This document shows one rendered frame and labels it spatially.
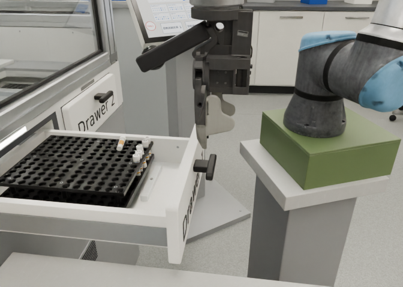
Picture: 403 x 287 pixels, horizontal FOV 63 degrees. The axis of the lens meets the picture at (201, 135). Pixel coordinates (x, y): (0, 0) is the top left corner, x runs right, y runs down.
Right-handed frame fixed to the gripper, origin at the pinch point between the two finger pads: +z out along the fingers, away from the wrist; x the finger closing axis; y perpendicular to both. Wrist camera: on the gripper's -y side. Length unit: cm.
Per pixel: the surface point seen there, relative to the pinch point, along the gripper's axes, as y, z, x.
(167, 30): -23, -3, 85
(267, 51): 35, 50, 295
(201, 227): -9, 93, 80
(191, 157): -1.6, 3.6, -1.2
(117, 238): -11.6, 11.8, -12.5
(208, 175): 1.5, 5.4, -3.5
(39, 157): -30.4, 6.4, 0.5
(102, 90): -32.3, 5.9, 37.1
